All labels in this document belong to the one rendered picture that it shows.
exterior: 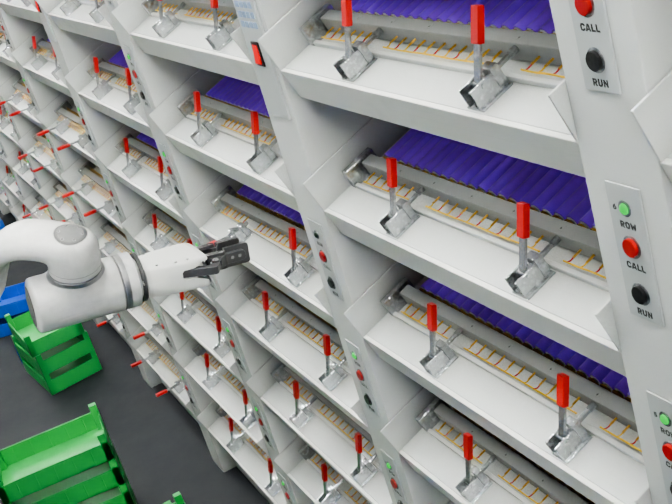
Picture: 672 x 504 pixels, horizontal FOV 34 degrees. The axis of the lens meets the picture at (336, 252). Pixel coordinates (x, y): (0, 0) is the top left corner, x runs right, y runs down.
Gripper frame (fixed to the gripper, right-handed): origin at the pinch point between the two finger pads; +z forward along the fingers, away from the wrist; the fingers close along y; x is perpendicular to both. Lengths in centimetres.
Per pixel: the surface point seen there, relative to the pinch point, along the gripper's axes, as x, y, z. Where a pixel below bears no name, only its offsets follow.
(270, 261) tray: -7.7, -12.3, 10.5
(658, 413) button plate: 6, 90, 6
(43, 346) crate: -88, -215, -4
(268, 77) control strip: 29.2, 21.5, 2.0
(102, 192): -26, -160, 16
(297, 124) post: 23.1, 25.4, 3.5
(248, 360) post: -39, -45, 14
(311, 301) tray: -8.7, 7.7, 8.9
